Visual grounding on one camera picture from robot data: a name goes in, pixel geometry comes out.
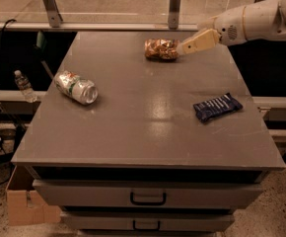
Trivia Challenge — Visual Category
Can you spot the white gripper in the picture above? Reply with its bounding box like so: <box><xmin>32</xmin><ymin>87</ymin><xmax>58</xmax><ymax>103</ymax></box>
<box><xmin>177</xmin><ymin>6</ymin><xmax>247</xmax><ymax>55</ymax></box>

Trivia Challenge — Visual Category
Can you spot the orange soda can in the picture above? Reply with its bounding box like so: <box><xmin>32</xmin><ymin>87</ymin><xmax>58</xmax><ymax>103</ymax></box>
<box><xmin>144</xmin><ymin>39</ymin><xmax>179</xmax><ymax>60</ymax></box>

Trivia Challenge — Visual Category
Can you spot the dark blue snack packet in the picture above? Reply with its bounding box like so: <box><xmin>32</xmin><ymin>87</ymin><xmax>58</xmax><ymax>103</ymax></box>
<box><xmin>193</xmin><ymin>93</ymin><xmax>243</xmax><ymax>123</ymax></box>

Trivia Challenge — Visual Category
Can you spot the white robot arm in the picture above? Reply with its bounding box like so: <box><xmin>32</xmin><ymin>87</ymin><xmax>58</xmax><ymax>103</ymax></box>
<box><xmin>177</xmin><ymin>0</ymin><xmax>286</xmax><ymax>55</ymax></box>

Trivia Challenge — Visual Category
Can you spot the silver green soda can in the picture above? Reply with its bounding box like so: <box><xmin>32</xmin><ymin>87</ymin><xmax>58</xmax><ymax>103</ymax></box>
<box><xmin>54</xmin><ymin>70</ymin><xmax>99</xmax><ymax>105</ymax></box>

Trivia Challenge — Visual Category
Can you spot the grey drawer cabinet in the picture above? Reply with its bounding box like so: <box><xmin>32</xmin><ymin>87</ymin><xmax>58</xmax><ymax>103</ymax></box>
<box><xmin>13</xmin><ymin>32</ymin><xmax>284</xmax><ymax>237</ymax></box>

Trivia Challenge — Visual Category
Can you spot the clear plastic water bottle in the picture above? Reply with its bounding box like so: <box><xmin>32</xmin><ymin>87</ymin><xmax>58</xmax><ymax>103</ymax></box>
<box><xmin>14</xmin><ymin>70</ymin><xmax>37</xmax><ymax>103</ymax></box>

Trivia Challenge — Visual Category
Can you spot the lower grey drawer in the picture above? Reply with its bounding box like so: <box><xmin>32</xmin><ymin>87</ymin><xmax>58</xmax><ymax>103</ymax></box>
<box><xmin>61</xmin><ymin>211</ymin><xmax>234</xmax><ymax>232</ymax></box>

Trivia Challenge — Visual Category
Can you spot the grey drawer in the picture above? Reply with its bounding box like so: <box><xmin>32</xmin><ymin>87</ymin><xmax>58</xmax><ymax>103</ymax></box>
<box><xmin>34</xmin><ymin>180</ymin><xmax>262</xmax><ymax>209</ymax></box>
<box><xmin>61</xmin><ymin>211</ymin><xmax>234</xmax><ymax>232</ymax></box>

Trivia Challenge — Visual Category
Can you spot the upper grey drawer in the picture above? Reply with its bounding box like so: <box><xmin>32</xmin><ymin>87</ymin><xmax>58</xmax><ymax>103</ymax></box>
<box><xmin>34</xmin><ymin>180</ymin><xmax>262</xmax><ymax>209</ymax></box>

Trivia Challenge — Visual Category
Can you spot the cardboard box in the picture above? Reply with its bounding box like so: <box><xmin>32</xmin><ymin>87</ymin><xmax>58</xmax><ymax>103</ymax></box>
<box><xmin>6</xmin><ymin>167</ymin><xmax>60</xmax><ymax>226</ymax></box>

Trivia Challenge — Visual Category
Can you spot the middle metal bracket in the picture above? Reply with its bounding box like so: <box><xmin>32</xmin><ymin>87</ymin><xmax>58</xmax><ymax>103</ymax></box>
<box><xmin>168</xmin><ymin>0</ymin><xmax>180</xmax><ymax>30</ymax></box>

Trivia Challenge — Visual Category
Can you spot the left metal bracket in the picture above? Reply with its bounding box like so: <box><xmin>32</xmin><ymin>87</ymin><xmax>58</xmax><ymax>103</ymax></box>
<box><xmin>42</xmin><ymin>0</ymin><xmax>62</xmax><ymax>28</ymax></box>

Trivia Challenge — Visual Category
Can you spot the green handled tool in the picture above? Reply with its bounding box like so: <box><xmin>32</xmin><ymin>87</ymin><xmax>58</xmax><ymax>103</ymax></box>
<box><xmin>34</xmin><ymin>31</ymin><xmax>53</xmax><ymax>79</ymax></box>

